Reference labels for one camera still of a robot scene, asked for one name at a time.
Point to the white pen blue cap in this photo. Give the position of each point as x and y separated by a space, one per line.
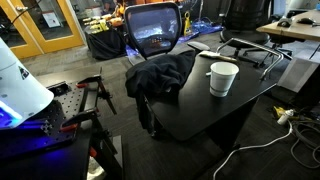
208 73

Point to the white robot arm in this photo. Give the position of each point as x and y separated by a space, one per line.
20 90

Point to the white coffee cup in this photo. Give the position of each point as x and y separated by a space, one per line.
221 80

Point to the black cloth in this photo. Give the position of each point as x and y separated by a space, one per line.
156 73

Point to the black mesh office chair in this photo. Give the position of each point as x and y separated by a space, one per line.
153 30

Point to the yellow wet floor sign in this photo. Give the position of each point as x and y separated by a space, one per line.
188 26

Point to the black draped table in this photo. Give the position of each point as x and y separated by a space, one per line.
106 43

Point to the yellow packages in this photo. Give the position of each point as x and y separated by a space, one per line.
98 25

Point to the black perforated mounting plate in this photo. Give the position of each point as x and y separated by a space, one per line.
68 101

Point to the yellow framed glass door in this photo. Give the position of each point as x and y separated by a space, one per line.
75 30
31 50

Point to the white paper door sign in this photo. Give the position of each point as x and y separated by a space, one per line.
51 19

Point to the white cabinet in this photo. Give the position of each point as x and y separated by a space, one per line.
296 75

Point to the wooden desk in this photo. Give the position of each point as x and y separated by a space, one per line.
300 30

